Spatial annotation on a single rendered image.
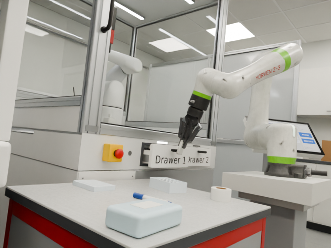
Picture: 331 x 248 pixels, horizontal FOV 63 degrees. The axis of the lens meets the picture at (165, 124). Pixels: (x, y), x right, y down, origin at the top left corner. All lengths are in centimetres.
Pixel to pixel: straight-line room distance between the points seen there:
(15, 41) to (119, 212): 46
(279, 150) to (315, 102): 320
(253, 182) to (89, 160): 68
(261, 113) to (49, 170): 106
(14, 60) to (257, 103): 115
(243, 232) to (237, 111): 229
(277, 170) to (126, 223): 92
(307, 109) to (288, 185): 339
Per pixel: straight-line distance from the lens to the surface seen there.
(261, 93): 151
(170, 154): 133
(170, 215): 59
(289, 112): 285
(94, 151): 112
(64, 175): 117
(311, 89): 455
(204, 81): 122
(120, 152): 110
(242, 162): 298
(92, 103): 110
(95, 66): 113
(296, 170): 135
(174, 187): 99
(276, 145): 134
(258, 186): 120
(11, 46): 74
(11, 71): 73
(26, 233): 86
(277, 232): 133
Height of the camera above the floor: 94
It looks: 4 degrees up
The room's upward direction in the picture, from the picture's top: 6 degrees clockwise
